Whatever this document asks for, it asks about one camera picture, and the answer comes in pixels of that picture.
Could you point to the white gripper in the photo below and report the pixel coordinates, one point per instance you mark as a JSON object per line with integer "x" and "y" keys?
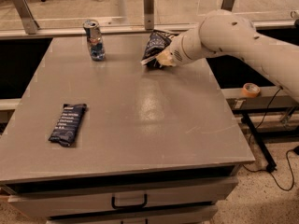
{"x": 177, "y": 51}

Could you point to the blue chip bag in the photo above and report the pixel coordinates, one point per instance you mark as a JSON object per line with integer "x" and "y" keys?
{"x": 158, "y": 41}

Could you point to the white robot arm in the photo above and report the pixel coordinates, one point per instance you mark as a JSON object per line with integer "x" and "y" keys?
{"x": 223, "y": 33}

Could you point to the silver blue drink can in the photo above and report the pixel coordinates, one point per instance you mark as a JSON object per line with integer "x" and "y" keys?
{"x": 94, "y": 40}

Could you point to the tape roll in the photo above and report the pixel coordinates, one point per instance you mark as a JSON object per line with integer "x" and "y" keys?
{"x": 251, "y": 90}

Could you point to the dark blue snack bar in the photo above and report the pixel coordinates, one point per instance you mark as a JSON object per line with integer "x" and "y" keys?
{"x": 66, "y": 128}

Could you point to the black table leg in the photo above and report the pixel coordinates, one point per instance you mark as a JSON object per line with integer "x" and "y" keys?
{"x": 271, "y": 165}

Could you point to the lower grey drawer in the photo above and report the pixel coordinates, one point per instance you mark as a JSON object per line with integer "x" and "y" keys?
{"x": 182, "y": 215}

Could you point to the grey drawer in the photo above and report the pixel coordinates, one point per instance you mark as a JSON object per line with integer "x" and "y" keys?
{"x": 182, "y": 215}
{"x": 92, "y": 200}

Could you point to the upper grey drawer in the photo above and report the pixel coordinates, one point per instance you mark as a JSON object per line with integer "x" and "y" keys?
{"x": 92, "y": 200}

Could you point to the middle metal bracket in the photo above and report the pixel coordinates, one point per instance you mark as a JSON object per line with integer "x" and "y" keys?
{"x": 148, "y": 14}

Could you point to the left metal bracket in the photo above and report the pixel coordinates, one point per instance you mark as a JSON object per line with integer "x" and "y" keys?
{"x": 30, "y": 25}

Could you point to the black drawer handle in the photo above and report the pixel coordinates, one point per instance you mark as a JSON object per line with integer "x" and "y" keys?
{"x": 138, "y": 202}

